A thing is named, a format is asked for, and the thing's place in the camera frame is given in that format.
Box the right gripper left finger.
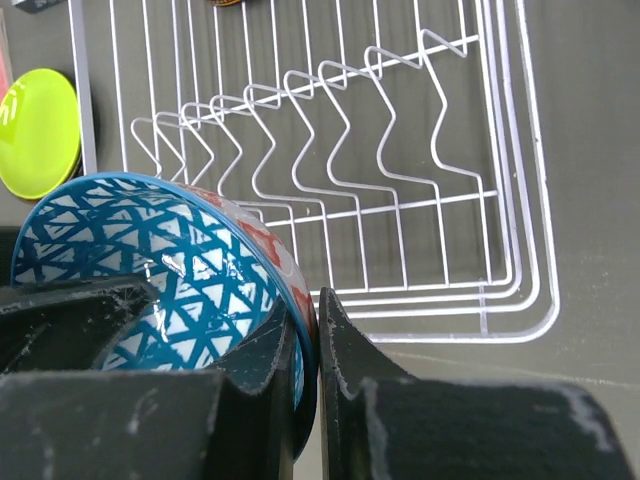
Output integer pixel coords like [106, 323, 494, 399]
[1, 277, 298, 479]

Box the red white patterned bowl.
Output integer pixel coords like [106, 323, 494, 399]
[10, 172, 318, 453]

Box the green plate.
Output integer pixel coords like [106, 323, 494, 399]
[1, 68, 81, 200]

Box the white wire dish rack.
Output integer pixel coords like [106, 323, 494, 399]
[68, 1, 560, 344]

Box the red cover booklet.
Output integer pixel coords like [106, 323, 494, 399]
[0, 25, 13, 99]

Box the black skull mug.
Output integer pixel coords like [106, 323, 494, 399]
[210, 0, 243, 7]

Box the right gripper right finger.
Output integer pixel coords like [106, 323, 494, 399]
[318, 287, 634, 479]

